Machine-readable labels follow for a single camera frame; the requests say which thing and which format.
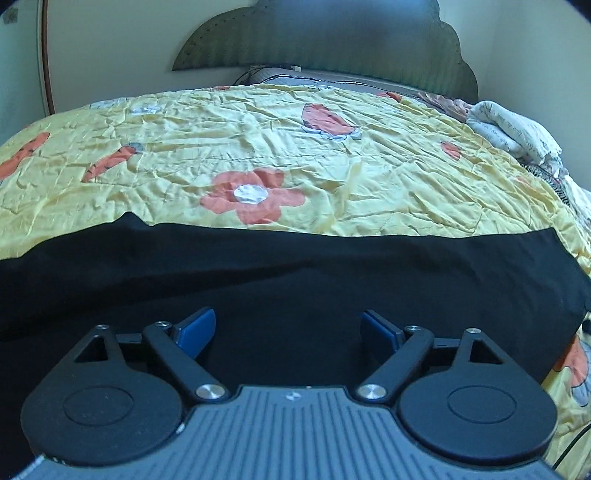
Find white wardrobe with flowers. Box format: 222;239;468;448
0;0;55;142

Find black cable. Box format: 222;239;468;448
551;426;591;476

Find grey scalloped headboard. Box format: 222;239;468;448
172;0;479;103

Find black pants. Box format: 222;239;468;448
1;213;590;478

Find grey striped pillow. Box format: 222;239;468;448
230;65;459;105

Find yellow floral bedspread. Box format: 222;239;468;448
1;86;590;459

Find white crumpled blanket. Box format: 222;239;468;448
467;101;564;175

